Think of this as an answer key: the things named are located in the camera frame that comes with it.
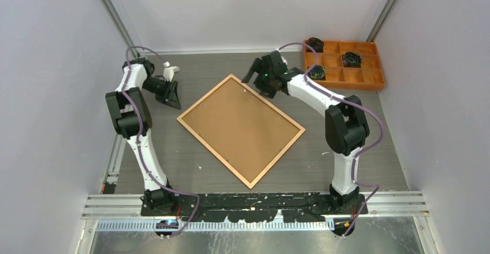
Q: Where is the orange compartment tray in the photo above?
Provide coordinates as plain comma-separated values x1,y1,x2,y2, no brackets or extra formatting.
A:
303,38,385,91

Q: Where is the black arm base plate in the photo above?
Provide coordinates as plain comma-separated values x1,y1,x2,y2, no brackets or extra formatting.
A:
140,192,368,223

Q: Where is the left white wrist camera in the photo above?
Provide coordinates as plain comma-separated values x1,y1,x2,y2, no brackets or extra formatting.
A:
163,62,180,81

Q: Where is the brown cardboard backing board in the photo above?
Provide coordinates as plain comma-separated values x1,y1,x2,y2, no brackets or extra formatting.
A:
180,77,302,184

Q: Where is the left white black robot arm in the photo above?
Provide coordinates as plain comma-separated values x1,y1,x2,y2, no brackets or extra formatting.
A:
105,58,181,216

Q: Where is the black blue coiled cable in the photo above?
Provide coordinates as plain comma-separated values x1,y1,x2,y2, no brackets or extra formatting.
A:
307,65,326,81

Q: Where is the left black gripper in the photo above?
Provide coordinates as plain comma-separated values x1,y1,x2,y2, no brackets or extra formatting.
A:
143,76,181,109

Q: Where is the aluminium rail front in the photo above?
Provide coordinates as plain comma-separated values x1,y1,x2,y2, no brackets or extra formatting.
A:
81,190,430,219

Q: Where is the orange wooden picture frame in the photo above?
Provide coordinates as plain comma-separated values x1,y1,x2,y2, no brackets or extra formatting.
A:
176,74,307,190

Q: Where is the black coiled cable middle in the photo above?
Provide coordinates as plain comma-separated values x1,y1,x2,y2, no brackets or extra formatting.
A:
342,51,362,68

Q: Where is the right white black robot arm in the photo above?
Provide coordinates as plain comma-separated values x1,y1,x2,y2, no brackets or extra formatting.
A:
242,51,370,214

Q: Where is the black coiled cable top-left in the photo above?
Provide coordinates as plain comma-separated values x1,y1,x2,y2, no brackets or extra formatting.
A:
306,37,325,53

